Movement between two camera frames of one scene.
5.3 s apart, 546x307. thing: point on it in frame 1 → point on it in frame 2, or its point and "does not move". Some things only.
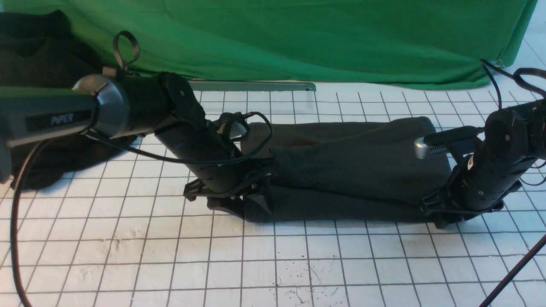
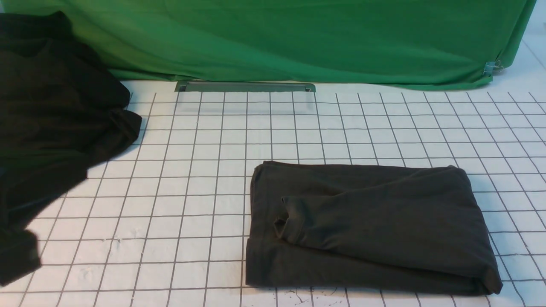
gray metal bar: [207, 86] does not move
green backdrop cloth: [417, 44] does not move
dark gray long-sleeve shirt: [355, 172] → [314, 225]
